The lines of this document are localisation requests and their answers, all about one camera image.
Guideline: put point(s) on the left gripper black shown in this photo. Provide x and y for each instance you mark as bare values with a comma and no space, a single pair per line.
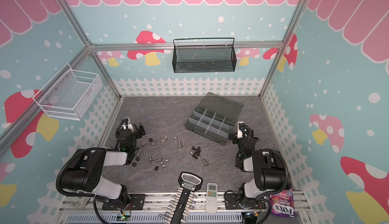
135,131

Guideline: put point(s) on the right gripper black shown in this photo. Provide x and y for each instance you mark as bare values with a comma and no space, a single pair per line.
246,133

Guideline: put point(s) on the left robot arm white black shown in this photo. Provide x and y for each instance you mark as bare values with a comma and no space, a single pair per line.
81,175

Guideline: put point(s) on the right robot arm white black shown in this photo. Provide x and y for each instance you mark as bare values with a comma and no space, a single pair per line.
270,172

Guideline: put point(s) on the grey compartment organizer box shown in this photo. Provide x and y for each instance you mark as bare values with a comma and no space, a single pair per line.
214,118

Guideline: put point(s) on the black bolts cluster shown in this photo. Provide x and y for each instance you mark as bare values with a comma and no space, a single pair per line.
195,152

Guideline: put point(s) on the white remote control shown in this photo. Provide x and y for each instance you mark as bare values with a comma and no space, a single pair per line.
211,198

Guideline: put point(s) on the purple Fox's candy bag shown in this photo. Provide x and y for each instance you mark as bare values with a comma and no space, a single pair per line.
282,204

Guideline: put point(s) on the black tool with sockets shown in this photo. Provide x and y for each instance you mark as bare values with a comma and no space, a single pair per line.
185,199

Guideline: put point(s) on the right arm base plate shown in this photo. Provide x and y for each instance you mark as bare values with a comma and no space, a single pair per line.
234,201

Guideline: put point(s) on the white wire wall basket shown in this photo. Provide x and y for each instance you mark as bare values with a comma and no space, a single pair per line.
69,95

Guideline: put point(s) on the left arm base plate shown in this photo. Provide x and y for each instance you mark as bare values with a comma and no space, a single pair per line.
131,202

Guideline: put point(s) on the black mesh wall basket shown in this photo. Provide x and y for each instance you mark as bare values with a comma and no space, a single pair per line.
204,55

